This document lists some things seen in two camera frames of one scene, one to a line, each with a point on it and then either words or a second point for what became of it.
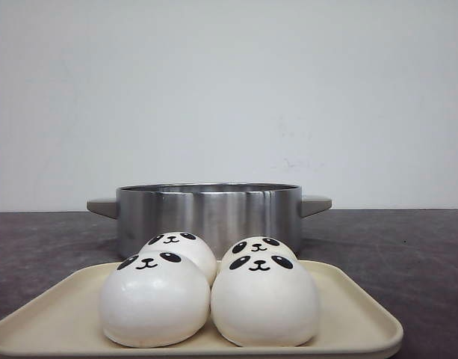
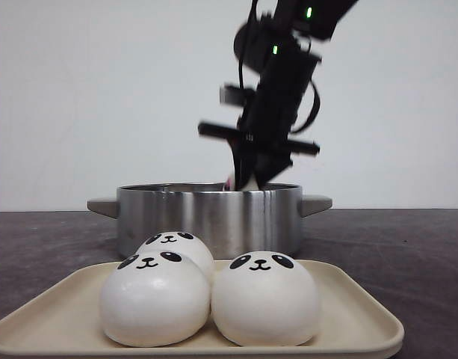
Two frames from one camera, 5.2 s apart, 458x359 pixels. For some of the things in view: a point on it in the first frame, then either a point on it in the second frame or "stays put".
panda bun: (264, 299) stays put
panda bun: (187, 244) stays put
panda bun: (258, 244) -> (252, 184)
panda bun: (155, 299) stays put
